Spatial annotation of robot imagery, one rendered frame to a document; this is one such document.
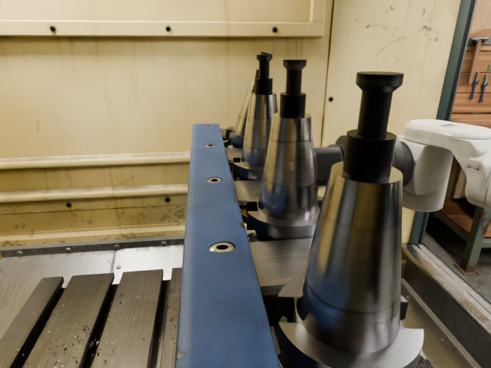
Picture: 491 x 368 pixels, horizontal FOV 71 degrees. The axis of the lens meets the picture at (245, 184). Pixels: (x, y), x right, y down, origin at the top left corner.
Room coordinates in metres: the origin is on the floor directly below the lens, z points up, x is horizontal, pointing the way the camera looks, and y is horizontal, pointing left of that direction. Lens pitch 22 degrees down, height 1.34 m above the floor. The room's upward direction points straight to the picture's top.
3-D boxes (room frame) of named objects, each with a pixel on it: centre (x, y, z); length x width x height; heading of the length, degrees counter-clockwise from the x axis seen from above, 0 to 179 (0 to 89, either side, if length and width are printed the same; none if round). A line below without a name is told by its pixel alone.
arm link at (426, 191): (0.47, -0.23, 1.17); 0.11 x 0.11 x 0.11; 6
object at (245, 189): (0.28, -0.02, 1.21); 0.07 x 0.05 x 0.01; 97
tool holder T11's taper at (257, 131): (0.34, -0.02, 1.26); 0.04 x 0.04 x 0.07
